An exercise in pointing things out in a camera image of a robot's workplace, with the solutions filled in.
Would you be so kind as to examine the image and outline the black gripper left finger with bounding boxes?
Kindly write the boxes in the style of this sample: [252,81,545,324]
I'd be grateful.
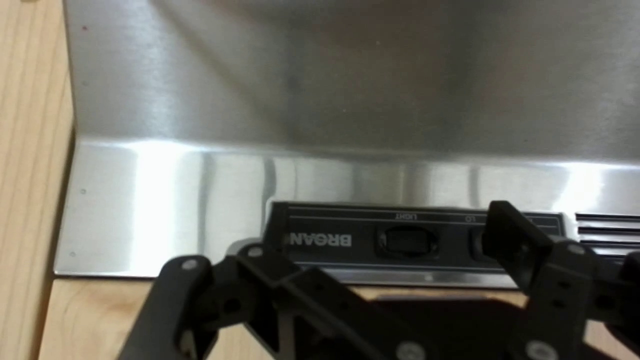
[116,201,431,360]

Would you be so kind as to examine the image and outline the long wooden wall cabinet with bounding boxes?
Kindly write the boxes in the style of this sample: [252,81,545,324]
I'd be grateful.
[0,0,76,360]

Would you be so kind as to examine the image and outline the stainless steel range hood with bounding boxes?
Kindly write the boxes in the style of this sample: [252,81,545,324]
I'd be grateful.
[53,0,640,293]

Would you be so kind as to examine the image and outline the black hood control panel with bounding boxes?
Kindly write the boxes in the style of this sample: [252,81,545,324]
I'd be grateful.
[263,201,581,272]

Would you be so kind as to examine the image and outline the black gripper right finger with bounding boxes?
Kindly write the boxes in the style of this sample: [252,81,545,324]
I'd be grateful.
[485,199,640,360]

